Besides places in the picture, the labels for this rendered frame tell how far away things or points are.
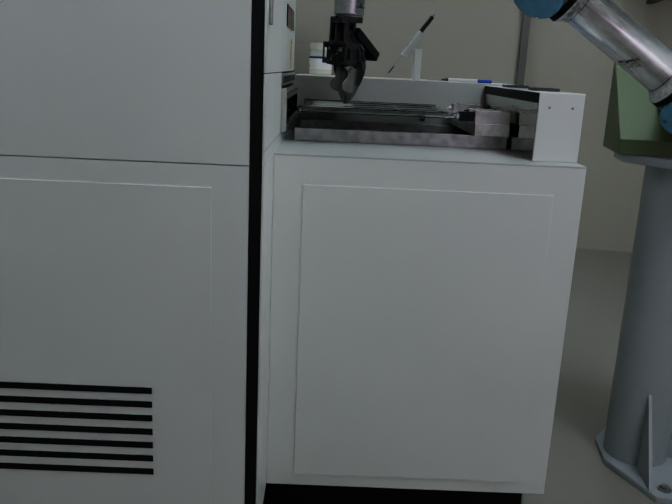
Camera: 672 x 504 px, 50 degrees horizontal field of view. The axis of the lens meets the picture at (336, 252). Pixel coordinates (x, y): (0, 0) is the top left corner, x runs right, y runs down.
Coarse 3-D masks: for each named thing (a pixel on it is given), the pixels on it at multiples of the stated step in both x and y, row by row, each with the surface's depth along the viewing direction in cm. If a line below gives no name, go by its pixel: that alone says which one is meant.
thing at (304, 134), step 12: (300, 132) 169; (312, 132) 169; (324, 132) 169; (336, 132) 169; (348, 132) 169; (360, 132) 169; (372, 132) 169; (384, 132) 169; (396, 132) 169; (408, 132) 169; (420, 132) 169; (396, 144) 169; (408, 144) 169; (420, 144) 169; (432, 144) 169; (444, 144) 169; (456, 144) 169; (468, 144) 169; (480, 144) 169; (492, 144) 169; (504, 144) 169
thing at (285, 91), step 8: (288, 88) 160; (296, 88) 193; (288, 96) 162; (296, 96) 199; (296, 104) 199; (288, 112) 185; (296, 112) 199; (288, 120) 165; (280, 128) 158; (288, 128) 167
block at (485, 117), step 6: (474, 114) 166; (480, 114) 165; (486, 114) 165; (492, 114) 165; (498, 114) 165; (504, 114) 165; (474, 120) 166; (480, 120) 165; (486, 120) 165; (492, 120) 165; (498, 120) 165; (504, 120) 165
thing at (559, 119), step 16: (544, 96) 146; (560, 96) 146; (576, 96) 146; (544, 112) 147; (560, 112) 147; (576, 112) 147; (544, 128) 148; (560, 128) 148; (576, 128) 148; (544, 144) 148; (560, 144) 148; (576, 144) 148; (544, 160) 149; (560, 160) 149; (576, 160) 149
